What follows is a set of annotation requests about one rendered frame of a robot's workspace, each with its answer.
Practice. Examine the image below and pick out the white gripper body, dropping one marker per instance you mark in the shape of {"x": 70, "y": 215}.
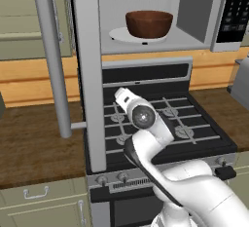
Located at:
{"x": 122, "y": 91}

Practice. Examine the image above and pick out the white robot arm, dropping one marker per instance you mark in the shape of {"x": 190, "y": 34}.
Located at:
{"x": 194, "y": 192}

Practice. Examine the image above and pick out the grey microwave door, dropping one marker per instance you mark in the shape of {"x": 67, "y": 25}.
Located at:
{"x": 89, "y": 75}

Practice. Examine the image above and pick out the white microwave turntable plate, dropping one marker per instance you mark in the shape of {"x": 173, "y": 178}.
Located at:
{"x": 118, "y": 35}

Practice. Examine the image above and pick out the brown bowl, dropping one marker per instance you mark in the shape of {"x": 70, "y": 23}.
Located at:
{"x": 149, "y": 24}

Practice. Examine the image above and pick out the grey microwave oven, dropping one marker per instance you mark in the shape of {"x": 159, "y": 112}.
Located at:
{"x": 194, "y": 45}

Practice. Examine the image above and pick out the black oven door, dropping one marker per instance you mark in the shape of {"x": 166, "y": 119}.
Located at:
{"x": 129, "y": 211}

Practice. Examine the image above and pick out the beige base cupboard door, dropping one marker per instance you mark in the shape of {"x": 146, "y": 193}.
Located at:
{"x": 42, "y": 216}

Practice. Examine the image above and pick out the steel stove knob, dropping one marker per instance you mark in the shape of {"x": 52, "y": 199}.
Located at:
{"x": 123, "y": 176}
{"x": 102, "y": 181}
{"x": 221, "y": 161}

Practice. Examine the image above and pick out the black and steel stove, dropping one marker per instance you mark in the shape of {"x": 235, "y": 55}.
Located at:
{"x": 194, "y": 140}

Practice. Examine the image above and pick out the beige drawer front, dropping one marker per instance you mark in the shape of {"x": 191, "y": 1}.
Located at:
{"x": 64, "y": 188}

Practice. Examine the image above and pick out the grey toaster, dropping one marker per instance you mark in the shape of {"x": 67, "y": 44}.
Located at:
{"x": 241, "y": 84}

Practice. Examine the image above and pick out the dark grey appliance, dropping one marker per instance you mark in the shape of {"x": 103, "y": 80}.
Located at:
{"x": 1, "y": 105}

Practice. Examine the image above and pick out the beige base cupboard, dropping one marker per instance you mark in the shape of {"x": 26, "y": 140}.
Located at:
{"x": 241, "y": 179}

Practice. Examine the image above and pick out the beige wall cupboard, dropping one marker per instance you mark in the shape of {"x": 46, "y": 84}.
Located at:
{"x": 19, "y": 16}

